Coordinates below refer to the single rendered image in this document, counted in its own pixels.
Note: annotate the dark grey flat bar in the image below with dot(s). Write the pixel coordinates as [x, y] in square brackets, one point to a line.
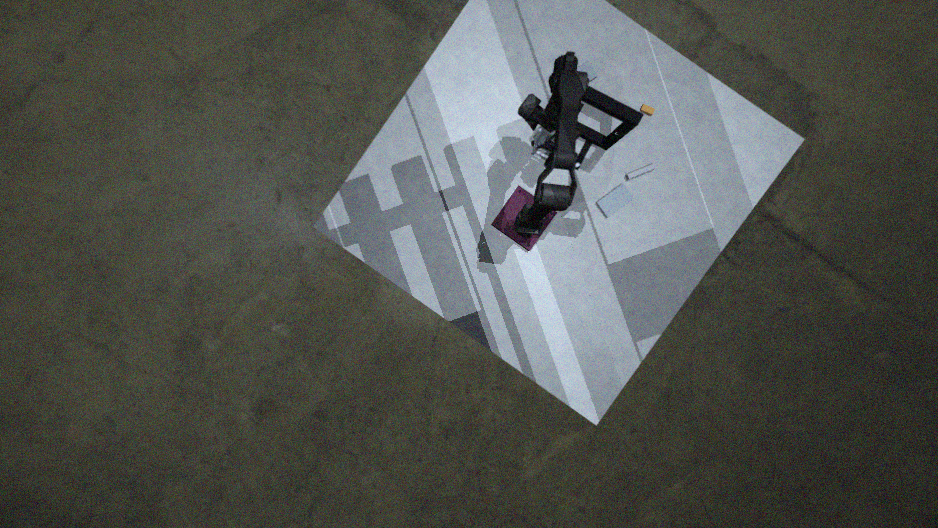
[640, 171]

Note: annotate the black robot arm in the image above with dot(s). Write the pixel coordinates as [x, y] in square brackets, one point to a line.
[568, 87]

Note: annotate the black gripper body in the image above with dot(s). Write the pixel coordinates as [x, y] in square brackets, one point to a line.
[528, 110]

